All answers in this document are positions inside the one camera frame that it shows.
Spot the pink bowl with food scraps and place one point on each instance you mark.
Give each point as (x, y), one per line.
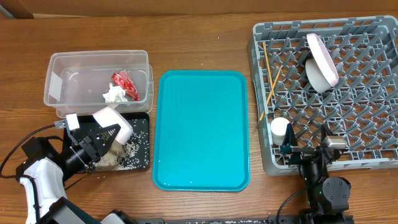
(109, 116)

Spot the white napkin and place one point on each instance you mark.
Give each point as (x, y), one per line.
(115, 94)

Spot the spilled rice and food scraps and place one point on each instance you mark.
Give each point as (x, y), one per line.
(134, 155)

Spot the white round plate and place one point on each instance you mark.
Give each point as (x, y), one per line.
(323, 58)

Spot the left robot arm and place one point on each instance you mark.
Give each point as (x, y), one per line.
(45, 171)

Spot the clear plastic bin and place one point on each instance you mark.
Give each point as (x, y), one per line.
(76, 81)

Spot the wooden chopstick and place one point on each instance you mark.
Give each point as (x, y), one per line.
(268, 68)
(270, 93)

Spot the black plastic tray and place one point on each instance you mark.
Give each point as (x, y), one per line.
(127, 116)

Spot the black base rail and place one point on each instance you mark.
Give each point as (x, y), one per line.
(285, 219)

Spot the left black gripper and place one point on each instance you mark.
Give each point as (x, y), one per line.
(101, 148)

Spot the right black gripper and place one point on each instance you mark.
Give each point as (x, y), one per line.
(305, 152)

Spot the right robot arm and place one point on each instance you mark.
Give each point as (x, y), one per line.
(327, 196)

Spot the white cup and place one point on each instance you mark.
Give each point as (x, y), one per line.
(278, 130)

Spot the grey dishwasher rack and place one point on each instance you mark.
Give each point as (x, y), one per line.
(361, 107)

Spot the red snack wrapper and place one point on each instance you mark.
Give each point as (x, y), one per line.
(122, 79)

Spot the teal serving tray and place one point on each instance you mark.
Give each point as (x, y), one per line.
(201, 138)

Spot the grey bowl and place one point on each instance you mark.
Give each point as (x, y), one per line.
(315, 76)

